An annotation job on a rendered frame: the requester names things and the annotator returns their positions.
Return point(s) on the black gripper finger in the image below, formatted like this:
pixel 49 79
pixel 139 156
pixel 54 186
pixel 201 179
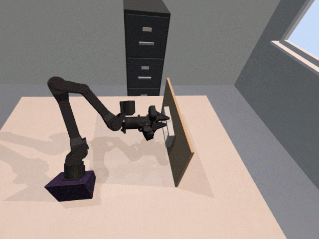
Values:
pixel 161 117
pixel 158 125

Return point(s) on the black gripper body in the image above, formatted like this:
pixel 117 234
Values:
pixel 151 117

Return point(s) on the grey picture frame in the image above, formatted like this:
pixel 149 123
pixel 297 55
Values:
pixel 168 131

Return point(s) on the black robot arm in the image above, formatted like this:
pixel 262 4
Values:
pixel 74 168

